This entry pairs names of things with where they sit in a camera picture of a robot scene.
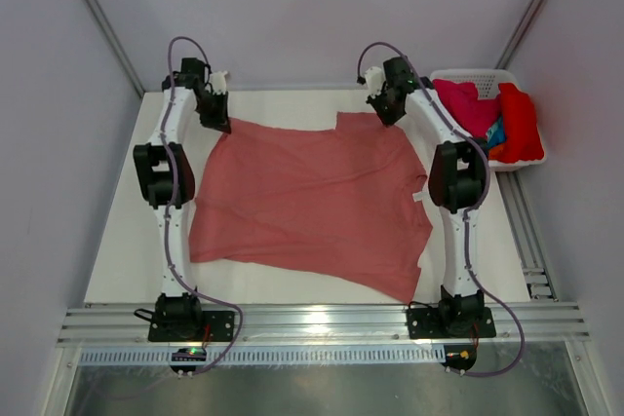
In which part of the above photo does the salmon pink t shirt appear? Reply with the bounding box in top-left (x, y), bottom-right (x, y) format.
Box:
top-left (189, 112), bottom-right (433, 303)

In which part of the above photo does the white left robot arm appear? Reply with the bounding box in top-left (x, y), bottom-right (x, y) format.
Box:
top-left (132, 57), bottom-right (235, 343)

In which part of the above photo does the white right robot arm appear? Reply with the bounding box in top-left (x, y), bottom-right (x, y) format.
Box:
top-left (358, 57), bottom-right (496, 339)

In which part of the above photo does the magenta t shirt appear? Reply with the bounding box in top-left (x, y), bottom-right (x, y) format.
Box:
top-left (433, 79), bottom-right (501, 137)

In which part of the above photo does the white perforated plastic basket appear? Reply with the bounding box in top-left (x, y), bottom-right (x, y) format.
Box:
top-left (431, 68), bottom-right (546, 171)

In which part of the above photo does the blue garment in basket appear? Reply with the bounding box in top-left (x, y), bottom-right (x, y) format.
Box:
top-left (486, 117), bottom-right (506, 148)

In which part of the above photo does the orange garment in basket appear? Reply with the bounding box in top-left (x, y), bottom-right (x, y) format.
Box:
top-left (488, 143), bottom-right (506, 160)

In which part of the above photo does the red t shirt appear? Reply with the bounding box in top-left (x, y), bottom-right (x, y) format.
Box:
top-left (490, 83), bottom-right (545, 164)

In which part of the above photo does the left black controller board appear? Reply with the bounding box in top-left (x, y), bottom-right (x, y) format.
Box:
top-left (170, 347), bottom-right (207, 374)

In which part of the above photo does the black controller board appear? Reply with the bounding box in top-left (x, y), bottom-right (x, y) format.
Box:
top-left (443, 344), bottom-right (478, 373)
top-left (170, 347), bottom-right (207, 374)

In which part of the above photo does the right black controller board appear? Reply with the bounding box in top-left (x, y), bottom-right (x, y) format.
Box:
top-left (443, 344), bottom-right (478, 373)

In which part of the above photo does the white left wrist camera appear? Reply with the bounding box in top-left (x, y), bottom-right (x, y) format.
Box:
top-left (208, 70), bottom-right (229, 95)

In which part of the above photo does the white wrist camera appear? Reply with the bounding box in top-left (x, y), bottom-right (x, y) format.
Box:
top-left (359, 66), bottom-right (385, 96)
top-left (208, 70), bottom-right (229, 95)

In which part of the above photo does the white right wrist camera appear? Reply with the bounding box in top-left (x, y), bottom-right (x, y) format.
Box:
top-left (359, 66), bottom-right (385, 96)

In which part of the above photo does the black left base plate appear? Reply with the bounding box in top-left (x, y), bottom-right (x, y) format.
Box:
top-left (147, 310), bottom-right (235, 343)

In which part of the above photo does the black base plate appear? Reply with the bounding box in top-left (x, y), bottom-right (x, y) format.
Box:
top-left (147, 310), bottom-right (235, 343)
top-left (405, 304), bottom-right (497, 339)

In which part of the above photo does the left aluminium corner post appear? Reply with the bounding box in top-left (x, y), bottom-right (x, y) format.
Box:
top-left (82, 0), bottom-right (146, 97)

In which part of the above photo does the aluminium corner post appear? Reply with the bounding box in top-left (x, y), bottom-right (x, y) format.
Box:
top-left (82, 0), bottom-right (146, 97)
top-left (495, 0), bottom-right (548, 69)

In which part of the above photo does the right side aluminium rail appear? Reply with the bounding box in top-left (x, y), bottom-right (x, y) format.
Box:
top-left (496, 171), bottom-right (559, 302)

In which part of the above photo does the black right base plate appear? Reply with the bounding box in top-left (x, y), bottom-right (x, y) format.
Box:
top-left (405, 304), bottom-right (497, 339)

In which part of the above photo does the right aluminium corner post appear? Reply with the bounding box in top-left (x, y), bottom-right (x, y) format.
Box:
top-left (495, 0), bottom-right (548, 69)

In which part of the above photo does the slotted grey cable duct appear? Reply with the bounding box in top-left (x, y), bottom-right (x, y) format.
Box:
top-left (78, 343), bottom-right (445, 366)

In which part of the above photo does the aluminium mounting rail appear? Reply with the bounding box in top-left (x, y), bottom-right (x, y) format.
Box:
top-left (58, 302), bottom-right (590, 346)

